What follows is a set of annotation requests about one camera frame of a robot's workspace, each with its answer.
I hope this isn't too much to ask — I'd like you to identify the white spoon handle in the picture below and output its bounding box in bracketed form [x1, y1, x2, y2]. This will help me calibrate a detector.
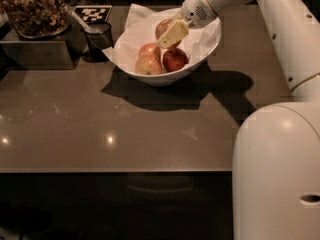
[64, 4, 91, 33]

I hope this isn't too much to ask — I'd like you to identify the white paper liner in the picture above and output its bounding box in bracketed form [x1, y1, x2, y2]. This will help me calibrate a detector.
[102, 3, 222, 73]

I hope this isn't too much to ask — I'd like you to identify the black white fiducial marker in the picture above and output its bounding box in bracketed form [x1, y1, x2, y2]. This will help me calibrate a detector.
[75, 5, 112, 24]

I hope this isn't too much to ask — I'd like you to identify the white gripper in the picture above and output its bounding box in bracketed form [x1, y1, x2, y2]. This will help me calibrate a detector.
[156, 0, 217, 49]

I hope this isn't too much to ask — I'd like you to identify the back left red apple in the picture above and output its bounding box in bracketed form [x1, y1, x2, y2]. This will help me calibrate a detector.
[138, 43, 161, 58]

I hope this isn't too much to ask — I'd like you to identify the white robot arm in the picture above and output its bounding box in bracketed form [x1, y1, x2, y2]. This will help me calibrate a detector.
[159, 0, 320, 240]

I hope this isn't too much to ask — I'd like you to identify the yellow-red apple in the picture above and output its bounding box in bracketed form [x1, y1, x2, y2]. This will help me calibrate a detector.
[155, 18, 181, 49]
[135, 55, 162, 75]

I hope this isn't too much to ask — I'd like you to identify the dark metal box stand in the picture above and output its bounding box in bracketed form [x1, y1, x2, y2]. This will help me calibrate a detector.
[0, 23, 87, 70]

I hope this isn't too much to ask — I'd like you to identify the glass jar of nuts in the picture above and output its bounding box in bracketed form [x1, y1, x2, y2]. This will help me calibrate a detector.
[0, 0, 70, 39]

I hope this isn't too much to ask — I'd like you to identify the white ceramic bowl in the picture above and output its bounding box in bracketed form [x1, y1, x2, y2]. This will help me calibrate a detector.
[113, 7, 222, 87]

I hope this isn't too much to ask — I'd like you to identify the right red apple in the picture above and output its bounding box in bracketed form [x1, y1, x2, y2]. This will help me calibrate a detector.
[162, 48, 188, 72]

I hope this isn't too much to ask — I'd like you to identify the red apple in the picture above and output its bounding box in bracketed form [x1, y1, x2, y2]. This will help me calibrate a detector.
[162, 48, 188, 72]
[138, 43, 161, 58]

